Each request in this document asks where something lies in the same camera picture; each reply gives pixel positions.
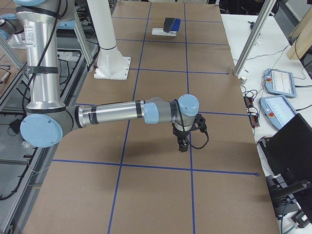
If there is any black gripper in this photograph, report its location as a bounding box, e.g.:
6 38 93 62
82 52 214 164
172 123 189 152

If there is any grey and blue towel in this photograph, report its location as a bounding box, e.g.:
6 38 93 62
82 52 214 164
163 17 181 33

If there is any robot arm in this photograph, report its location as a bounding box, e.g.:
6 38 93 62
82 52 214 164
15 0 204 152
0 13 25 41

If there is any white towel rack with wooden bars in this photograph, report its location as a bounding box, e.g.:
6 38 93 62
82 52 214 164
152 17 178 37

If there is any lower orange relay board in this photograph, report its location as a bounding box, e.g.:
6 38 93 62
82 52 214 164
249 114 260 128

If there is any orange relay board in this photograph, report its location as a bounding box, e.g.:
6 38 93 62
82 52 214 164
243 97 254 108
249 114 260 128

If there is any upper orange relay board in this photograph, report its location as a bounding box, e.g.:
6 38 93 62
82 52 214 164
243 97 254 108

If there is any small metal cylinder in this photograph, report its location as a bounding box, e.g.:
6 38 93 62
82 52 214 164
239 76 247 85

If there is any near blue teach pendant tablet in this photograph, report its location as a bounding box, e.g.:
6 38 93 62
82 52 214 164
259 95 297 130

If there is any blue teach pendant tablet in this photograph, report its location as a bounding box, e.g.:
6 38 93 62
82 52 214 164
263 68 297 98
259 95 297 130

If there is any black monitor with stand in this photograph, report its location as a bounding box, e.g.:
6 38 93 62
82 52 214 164
260 114 312 210

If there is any far blue teach pendant tablet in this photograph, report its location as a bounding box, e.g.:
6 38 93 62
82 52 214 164
263 68 297 98

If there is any wooden board at right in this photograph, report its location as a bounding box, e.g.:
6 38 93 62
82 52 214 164
287 7 312 59

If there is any white camera mast with base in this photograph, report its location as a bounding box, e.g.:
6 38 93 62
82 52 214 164
87 0 131 80

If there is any aluminium frame post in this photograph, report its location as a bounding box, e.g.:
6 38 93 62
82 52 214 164
233 0 276 77

